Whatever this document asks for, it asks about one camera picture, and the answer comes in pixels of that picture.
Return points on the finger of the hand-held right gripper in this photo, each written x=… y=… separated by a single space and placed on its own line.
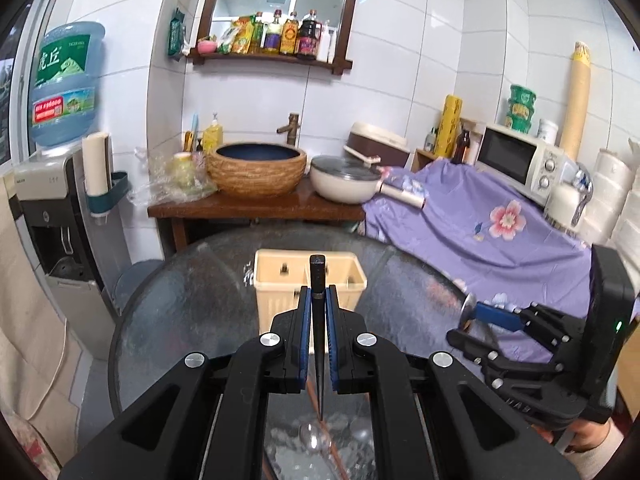
x=475 y=347
x=500 y=315

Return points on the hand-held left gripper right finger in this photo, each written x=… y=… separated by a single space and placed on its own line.
x=332 y=340

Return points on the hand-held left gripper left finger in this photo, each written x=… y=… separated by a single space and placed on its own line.
x=302 y=340

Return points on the shiny metal spoon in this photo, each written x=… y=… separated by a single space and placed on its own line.
x=468 y=305

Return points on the beige perforated utensil holder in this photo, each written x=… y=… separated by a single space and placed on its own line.
x=280 y=300

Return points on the grey spoon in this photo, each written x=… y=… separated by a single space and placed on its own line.
x=312 y=437

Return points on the brown wooden chopstick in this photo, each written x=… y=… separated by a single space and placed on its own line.
x=336 y=452

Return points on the person's right forearm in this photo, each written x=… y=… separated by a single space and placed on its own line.
x=600 y=460

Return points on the person's right hand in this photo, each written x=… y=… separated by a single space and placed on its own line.
x=592 y=434

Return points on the purple floral cloth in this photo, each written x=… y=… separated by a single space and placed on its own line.
x=450 y=220

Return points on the stack of white paper rolls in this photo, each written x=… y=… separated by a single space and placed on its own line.
x=615 y=195

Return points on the wooden counter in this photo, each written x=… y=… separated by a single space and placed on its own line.
x=260 y=207

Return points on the white pan with lid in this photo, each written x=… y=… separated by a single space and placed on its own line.
x=340 y=185

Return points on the white microwave oven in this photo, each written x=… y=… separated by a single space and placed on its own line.
x=505 y=152

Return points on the brown glass bottle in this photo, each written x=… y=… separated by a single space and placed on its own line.
x=462 y=150

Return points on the wicker pattern wash basin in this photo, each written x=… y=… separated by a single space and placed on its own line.
x=255 y=175

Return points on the grey round bin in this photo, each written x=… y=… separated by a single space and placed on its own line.
x=137 y=285

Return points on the small clear bottle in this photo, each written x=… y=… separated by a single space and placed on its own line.
x=431 y=141

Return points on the white jar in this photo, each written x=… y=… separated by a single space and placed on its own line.
x=548 y=132

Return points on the yellow wrapped roll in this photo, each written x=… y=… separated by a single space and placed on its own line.
x=448 y=125

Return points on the brown white rice cooker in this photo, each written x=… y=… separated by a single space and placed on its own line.
x=375 y=140

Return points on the pale green cup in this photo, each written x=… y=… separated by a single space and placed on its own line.
x=183 y=170

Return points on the stack of green containers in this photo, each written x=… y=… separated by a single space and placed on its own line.
x=521 y=107

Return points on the bronze faucet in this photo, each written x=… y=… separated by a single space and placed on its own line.
x=289 y=127

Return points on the clear plastic bag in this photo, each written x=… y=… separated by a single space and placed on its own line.
x=150 y=180

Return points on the yellow soap pump bottle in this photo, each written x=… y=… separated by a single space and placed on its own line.
x=212 y=137

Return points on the long beige paper roll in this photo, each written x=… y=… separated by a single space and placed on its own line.
x=575 y=100

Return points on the blue toothbrush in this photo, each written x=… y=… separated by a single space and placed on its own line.
x=195 y=125

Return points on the white plastic bottle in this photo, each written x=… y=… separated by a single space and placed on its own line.
x=326 y=45

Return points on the water dispenser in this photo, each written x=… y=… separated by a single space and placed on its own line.
x=50 y=180

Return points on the dark soy sauce bottle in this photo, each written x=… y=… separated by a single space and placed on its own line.
x=307 y=40

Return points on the yellow label bottle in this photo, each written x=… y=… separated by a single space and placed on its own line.
x=289 y=37

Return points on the purple label bottle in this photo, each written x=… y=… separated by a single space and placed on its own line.
x=273 y=37

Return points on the pink bowl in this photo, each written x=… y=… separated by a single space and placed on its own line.
x=206 y=46

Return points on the yellow green snack bags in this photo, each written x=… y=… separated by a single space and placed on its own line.
x=239 y=35

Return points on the green hanging packet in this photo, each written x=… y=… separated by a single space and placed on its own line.
x=176 y=35

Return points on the blue water jug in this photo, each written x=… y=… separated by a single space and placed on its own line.
x=65 y=85

